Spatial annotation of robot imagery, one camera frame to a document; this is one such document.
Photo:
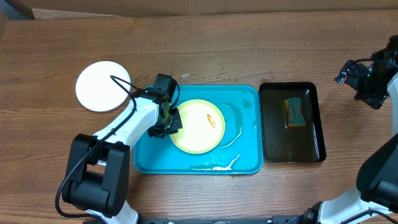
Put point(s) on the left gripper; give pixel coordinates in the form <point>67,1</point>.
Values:
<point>176,127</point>

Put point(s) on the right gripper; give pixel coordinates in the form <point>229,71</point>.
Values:
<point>357,73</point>

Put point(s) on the yellow plate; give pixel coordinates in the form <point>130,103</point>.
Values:
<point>203,127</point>

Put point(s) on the white plate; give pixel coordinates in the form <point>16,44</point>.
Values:
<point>96,90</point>

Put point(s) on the green yellow sponge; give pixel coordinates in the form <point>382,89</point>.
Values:
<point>293,112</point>

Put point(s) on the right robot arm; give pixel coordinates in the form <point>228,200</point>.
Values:
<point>375,192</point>

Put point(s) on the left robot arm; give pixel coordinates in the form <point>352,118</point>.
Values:
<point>97,176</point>

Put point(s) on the teal plastic tray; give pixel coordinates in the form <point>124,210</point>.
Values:
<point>238,153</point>

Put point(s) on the black water tray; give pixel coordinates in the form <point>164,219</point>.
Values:
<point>298,144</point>

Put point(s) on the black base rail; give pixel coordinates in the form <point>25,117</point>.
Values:
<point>278,219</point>

